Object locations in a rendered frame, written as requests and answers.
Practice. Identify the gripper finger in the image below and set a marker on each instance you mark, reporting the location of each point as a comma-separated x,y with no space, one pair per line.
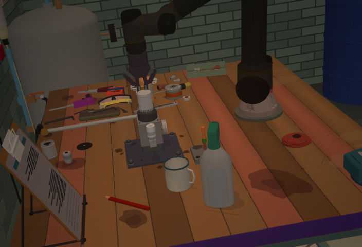
129,79
151,77

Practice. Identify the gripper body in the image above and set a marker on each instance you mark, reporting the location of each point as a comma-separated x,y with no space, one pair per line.
138,63

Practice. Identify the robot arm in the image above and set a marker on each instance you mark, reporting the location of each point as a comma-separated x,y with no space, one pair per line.
255,46

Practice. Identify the white ribbed range knob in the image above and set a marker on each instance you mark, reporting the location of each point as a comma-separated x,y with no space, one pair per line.
145,100

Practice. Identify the grey valve lever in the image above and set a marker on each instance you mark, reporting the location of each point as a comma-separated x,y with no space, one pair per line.
167,105

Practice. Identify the black lock collar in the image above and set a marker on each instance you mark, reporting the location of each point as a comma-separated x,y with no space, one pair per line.
147,116

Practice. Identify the grey round side knob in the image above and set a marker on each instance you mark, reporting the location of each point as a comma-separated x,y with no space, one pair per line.
164,126

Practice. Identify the white outlet coupler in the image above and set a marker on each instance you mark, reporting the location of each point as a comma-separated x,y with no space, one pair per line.
150,132

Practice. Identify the grey regulator body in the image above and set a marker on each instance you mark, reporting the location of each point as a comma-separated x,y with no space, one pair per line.
144,136

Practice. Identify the grey inlet pipe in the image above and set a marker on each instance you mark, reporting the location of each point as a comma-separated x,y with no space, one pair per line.
91,123

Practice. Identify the orange box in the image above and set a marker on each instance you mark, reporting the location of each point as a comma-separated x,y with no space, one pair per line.
115,91

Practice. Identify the small grey fitting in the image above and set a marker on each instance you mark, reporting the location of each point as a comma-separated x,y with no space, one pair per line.
177,80
172,77

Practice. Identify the grey orange spool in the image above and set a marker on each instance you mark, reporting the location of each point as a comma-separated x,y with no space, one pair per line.
173,91

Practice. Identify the yellow black safety glasses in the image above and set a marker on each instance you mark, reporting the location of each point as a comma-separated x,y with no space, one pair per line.
114,101

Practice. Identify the black brush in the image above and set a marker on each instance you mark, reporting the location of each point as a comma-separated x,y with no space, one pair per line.
112,32

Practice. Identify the white tape roll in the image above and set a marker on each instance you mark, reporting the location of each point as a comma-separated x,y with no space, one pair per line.
186,98

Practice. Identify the olive tool case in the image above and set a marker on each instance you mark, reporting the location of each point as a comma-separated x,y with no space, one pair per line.
99,113

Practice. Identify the green tray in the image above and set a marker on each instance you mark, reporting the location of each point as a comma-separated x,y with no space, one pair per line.
206,71

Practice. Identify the black disc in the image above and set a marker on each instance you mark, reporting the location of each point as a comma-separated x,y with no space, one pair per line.
84,146

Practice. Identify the black hex key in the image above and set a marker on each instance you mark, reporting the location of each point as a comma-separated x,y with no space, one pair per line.
59,119

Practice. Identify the grey tank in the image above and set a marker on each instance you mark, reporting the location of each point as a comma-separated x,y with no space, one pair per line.
54,49

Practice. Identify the small white fitting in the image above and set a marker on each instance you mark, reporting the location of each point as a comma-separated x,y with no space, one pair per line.
67,157

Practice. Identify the white enamel mug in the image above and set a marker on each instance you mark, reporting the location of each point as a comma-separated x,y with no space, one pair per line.
176,176

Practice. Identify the white ribbed cylinder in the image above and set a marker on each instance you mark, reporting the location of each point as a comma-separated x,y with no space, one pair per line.
49,150

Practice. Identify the grey spray bottle green cap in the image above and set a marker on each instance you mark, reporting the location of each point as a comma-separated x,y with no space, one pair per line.
217,179

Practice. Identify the red pencil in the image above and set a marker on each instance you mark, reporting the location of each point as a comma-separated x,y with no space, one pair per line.
128,203

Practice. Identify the clipboard on black stand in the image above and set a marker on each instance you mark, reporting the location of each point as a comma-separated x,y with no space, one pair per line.
42,176

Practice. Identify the red coiled disc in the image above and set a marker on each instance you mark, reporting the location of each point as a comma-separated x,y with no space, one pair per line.
296,140

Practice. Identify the blue drum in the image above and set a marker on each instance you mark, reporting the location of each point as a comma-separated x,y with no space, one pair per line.
350,49

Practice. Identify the teal bench vise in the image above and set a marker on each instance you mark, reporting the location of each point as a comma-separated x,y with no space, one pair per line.
361,166

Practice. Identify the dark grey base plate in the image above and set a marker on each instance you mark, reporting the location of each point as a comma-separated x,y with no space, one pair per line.
168,151

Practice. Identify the blue wall pipe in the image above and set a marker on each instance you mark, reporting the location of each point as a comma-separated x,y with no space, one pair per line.
16,80

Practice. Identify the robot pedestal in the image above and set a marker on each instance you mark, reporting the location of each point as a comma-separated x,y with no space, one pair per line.
261,111

